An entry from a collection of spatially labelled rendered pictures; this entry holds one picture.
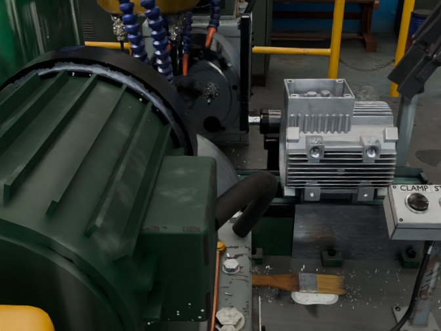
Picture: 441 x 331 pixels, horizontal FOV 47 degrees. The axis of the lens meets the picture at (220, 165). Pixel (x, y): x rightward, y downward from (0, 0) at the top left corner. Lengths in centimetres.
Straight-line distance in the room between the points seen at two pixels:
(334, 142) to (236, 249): 48
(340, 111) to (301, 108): 7
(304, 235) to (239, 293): 59
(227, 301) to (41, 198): 24
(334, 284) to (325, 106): 34
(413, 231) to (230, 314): 42
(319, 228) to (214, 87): 40
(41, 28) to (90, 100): 60
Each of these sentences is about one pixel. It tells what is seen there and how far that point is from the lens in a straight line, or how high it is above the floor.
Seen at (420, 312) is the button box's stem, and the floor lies 84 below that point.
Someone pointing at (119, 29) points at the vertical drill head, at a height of 127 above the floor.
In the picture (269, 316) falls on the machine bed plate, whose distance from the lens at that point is 96.
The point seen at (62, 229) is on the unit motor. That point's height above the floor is 134.
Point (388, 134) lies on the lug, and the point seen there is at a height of 108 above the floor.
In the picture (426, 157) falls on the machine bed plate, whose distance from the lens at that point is 154.
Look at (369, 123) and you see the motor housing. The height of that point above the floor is 109.
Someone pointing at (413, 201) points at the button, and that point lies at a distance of 80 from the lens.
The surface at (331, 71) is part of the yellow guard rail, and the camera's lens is 332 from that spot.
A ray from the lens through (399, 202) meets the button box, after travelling 80.
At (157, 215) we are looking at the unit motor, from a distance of 30.
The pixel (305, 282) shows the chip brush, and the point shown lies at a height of 81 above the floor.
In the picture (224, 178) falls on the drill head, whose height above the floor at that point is 111.
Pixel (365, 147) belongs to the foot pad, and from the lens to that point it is 94.
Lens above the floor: 148
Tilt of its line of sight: 29 degrees down
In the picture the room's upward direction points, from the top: 1 degrees counter-clockwise
